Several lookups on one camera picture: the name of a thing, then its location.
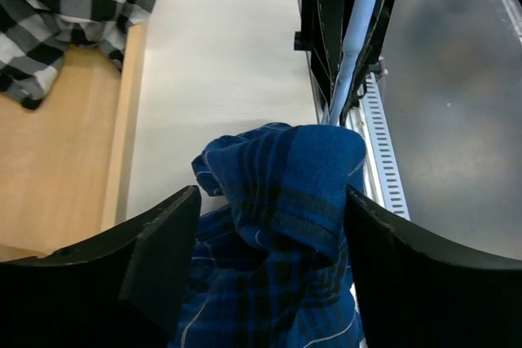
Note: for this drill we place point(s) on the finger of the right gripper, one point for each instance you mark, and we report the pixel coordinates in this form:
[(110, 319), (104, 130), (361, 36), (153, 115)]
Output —
[(321, 35), (370, 52)]

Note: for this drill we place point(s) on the perforated cable duct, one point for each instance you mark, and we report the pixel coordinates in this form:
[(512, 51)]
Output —
[(382, 181)]

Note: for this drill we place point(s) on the blue plaid shirt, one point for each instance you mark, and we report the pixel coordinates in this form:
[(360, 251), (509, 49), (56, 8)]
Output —
[(271, 267)]

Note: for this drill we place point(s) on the light blue wire hanger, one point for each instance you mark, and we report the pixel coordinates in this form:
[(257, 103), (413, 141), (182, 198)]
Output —
[(353, 42)]

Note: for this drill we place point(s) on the black white checked shirt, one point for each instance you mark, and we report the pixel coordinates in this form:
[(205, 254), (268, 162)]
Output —
[(35, 34)]

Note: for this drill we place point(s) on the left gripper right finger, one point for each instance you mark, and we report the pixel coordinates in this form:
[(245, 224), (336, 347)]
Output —
[(417, 289)]

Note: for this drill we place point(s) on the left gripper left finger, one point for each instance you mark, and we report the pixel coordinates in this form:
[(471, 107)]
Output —
[(121, 288)]

